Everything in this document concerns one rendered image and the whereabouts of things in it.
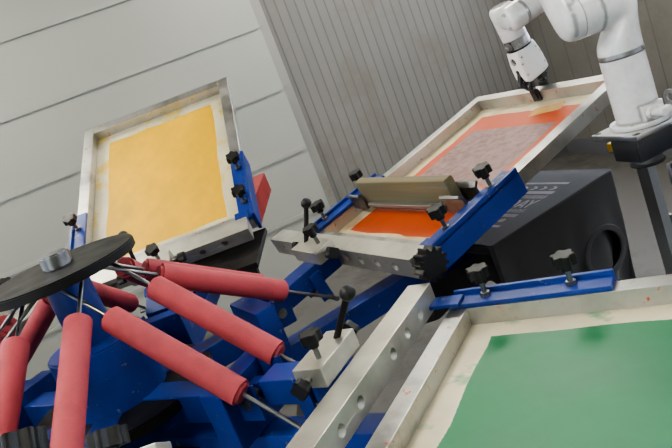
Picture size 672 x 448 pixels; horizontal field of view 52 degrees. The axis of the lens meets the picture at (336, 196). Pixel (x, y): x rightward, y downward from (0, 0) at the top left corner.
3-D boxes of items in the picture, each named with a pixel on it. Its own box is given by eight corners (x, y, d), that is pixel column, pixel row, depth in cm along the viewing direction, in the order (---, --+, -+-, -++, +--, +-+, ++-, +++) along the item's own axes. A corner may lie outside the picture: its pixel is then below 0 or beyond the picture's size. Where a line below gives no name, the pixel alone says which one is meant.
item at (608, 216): (618, 284, 201) (584, 171, 194) (644, 287, 194) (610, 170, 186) (512, 365, 181) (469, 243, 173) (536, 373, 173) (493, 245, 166)
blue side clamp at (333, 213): (384, 191, 213) (373, 172, 211) (393, 191, 209) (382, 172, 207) (315, 249, 201) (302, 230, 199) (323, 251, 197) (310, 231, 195)
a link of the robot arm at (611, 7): (658, 44, 143) (638, -31, 140) (601, 67, 142) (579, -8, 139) (633, 46, 152) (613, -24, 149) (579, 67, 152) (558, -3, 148)
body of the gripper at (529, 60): (516, 49, 194) (532, 83, 198) (537, 31, 198) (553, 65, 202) (497, 53, 201) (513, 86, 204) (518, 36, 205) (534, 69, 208)
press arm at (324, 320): (525, 213, 206) (520, 195, 205) (541, 214, 201) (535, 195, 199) (148, 451, 150) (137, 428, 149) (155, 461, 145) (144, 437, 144)
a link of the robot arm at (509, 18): (532, -9, 186) (506, 9, 184) (548, 26, 189) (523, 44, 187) (501, -1, 200) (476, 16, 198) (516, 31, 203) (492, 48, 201)
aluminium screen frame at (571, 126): (482, 106, 231) (477, 96, 230) (632, 82, 181) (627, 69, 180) (313, 247, 200) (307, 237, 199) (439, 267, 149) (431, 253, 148)
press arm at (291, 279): (330, 262, 173) (320, 247, 171) (342, 265, 167) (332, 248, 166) (280, 307, 166) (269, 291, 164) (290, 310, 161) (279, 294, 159)
